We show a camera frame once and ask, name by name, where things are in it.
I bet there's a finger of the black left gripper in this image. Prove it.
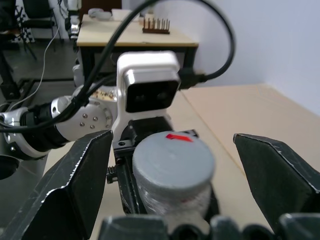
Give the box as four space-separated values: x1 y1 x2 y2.
116 159 147 216
209 184 221 216

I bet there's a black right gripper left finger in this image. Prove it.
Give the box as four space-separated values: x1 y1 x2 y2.
0 129 114 240

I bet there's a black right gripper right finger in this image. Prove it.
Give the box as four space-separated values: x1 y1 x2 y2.
233 133 320 231

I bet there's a clear jar with contents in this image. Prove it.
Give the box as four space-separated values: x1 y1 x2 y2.
136 174 213 222

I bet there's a grey capped cylindrical jar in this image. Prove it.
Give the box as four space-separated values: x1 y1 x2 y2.
131 131 217 196

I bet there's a dark rounded object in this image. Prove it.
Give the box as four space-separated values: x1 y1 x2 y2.
0 154 20 181

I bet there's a wooden desk in background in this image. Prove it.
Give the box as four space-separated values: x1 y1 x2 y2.
76 13 200 85

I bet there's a dark wooden peg rack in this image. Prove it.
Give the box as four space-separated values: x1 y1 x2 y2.
142 17 171 35

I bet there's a white square container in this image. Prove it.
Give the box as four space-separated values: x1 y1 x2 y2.
111 8 131 21

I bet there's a white bowl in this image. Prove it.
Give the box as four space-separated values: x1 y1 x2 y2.
96 11 112 22
87 7 105 18

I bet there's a white silver background robot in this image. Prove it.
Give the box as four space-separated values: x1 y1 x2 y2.
63 0 85 41

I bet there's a black office chair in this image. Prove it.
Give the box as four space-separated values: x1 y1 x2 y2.
14 0 62 61

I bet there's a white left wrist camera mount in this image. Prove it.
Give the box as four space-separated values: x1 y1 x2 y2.
111 50 182 141

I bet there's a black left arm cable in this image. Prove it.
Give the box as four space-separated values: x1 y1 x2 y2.
0 0 237 134

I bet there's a black metal floor frame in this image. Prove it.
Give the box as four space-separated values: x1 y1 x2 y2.
0 32 37 101

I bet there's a thin white floor cable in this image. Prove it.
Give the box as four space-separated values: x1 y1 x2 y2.
0 24 61 112

